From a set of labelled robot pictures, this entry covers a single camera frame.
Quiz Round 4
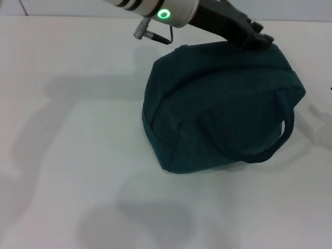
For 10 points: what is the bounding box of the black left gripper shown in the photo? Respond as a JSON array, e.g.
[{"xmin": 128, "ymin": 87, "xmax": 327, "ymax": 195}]
[{"xmin": 188, "ymin": 0, "xmax": 275, "ymax": 50}]

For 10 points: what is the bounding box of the dark teal fabric lunch bag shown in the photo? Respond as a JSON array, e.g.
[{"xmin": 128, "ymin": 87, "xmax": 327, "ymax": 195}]
[{"xmin": 142, "ymin": 41, "xmax": 307, "ymax": 174}]

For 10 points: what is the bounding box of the left arm cable with plug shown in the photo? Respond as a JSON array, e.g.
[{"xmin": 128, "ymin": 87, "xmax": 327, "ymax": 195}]
[{"xmin": 132, "ymin": 18, "xmax": 174, "ymax": 45}]

